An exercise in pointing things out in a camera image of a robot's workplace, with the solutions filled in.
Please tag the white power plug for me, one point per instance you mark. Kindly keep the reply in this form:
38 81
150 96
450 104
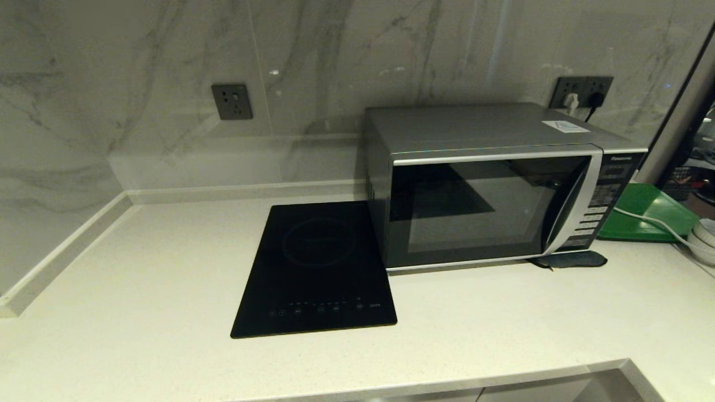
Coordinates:
571 103

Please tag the dark cloth pad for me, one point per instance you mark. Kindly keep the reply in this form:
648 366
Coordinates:
575 260

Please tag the black induction cooktop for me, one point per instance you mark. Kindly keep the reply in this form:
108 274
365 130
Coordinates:
313 268

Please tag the green cutting board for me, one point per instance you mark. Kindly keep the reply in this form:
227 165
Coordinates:
645 206

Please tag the white sticker label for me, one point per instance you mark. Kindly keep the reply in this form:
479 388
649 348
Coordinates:
565 127

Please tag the grey double wall socket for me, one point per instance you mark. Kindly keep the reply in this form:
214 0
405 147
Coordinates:
581 85

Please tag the white ceramic bowl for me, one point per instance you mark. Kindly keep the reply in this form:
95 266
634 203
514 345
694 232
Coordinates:
701 251
708 226

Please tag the grey single wall socket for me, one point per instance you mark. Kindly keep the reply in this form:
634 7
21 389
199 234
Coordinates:
232 102

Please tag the silver microwave oven body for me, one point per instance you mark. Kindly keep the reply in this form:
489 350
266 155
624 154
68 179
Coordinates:
475 125

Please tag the black mesh basket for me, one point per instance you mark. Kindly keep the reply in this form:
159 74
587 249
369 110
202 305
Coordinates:
678 187

